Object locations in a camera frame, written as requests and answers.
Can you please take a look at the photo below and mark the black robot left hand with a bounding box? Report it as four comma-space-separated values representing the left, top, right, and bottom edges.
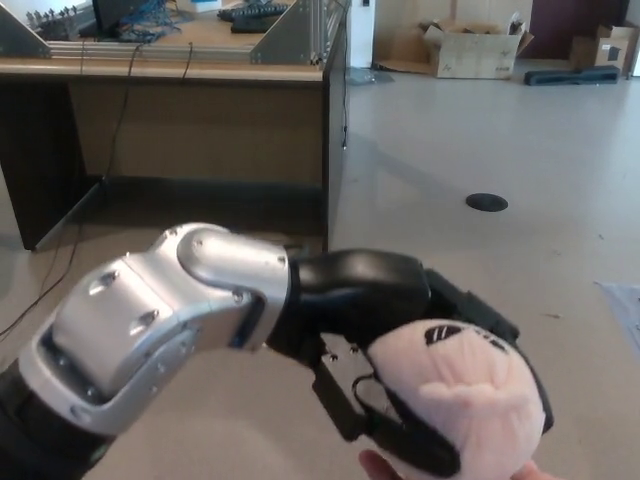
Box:
267, 248, 555, 476

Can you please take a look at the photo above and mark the person's bare hand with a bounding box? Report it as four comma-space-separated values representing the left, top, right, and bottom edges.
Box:
357, 448, 557, 480

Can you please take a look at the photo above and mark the pink plush dumpling with sunglasses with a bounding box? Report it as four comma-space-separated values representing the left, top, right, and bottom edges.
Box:
362, 318, 549, 477

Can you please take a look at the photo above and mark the black round floor cover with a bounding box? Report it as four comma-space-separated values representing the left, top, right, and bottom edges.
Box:
465, 192, 509, 212

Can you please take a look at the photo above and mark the crumpled clear plastic bag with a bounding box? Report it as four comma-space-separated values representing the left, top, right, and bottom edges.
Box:
348, 68, 399, 87

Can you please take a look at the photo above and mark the wooden desk with dark sides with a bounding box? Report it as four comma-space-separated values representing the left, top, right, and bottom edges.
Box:
0, 0, 352, 254

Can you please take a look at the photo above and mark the flat cardboard sheet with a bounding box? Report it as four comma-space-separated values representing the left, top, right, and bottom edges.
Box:
372, 19, 439, 77

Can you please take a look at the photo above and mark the large open cardboard box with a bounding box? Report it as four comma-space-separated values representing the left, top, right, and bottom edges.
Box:
419, 15, 535, 80

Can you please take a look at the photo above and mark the clear plastic sheet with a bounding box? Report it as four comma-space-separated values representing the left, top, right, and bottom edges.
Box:
593, 281, 640, 359

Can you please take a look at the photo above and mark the flat black keyboard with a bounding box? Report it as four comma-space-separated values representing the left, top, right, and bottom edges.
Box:
230, 16, 279, 36

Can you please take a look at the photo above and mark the dark purple door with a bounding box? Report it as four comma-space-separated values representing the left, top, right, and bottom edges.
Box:
528, 0, 628, 62

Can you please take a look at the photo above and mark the small cardboard box with label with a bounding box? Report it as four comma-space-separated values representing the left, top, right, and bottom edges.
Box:
569, 22, 640, 77

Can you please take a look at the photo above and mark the black monitor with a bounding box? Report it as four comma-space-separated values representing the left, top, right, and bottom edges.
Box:
76, 0, 152, 39

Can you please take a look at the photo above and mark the row of dark metal bolts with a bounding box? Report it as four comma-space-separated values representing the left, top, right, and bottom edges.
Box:
25, 6, 94, 40

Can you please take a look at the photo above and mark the thin black hanging cable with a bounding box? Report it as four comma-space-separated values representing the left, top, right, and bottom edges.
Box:
340, 53, 351, 151

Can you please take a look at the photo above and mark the aluminium profile frame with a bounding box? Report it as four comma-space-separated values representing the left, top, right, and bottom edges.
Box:
0, 0, 351, 67

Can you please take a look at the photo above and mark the short black cable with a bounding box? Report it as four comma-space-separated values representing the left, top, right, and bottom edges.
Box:
179, 41, 196, 82

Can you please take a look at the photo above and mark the long black power cable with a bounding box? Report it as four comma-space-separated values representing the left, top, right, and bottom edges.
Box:
0, 42, 146, 337

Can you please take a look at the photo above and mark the blue cable bundle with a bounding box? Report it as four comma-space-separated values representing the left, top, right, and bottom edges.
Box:
117, 0, 184, 44

